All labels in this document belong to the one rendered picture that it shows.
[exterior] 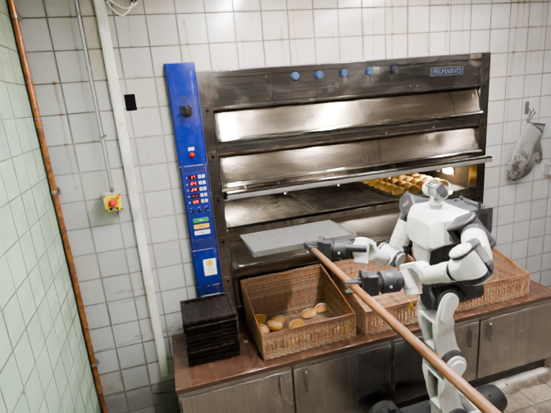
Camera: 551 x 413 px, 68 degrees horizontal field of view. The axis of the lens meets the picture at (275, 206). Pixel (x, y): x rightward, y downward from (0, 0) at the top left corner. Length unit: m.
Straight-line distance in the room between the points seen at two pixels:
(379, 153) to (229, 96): 1.03
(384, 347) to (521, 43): 2.21
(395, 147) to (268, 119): 0.88
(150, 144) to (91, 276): 0.82
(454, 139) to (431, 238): 1.34
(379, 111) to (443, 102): 0.48
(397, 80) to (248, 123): 1.00
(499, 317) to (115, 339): 2.35
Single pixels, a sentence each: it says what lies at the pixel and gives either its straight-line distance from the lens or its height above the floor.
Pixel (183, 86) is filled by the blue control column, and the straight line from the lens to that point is 2.35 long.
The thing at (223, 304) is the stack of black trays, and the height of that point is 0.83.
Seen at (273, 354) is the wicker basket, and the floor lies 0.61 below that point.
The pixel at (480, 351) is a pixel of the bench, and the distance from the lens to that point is 2.99.
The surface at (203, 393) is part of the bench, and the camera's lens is 2.32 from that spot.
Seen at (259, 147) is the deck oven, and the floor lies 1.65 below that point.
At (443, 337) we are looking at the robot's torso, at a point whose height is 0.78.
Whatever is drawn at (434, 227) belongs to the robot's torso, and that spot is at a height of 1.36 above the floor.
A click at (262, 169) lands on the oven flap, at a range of 2.47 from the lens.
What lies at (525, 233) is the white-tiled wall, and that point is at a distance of 3.71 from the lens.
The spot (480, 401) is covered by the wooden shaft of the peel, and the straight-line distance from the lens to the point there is 1.15.
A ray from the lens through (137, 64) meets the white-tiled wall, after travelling 2.38.
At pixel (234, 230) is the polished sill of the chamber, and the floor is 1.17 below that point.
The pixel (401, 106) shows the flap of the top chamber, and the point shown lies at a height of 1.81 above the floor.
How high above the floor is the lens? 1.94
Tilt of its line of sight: 15 degrees down
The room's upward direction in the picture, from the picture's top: 5 degrees counter-clockwise
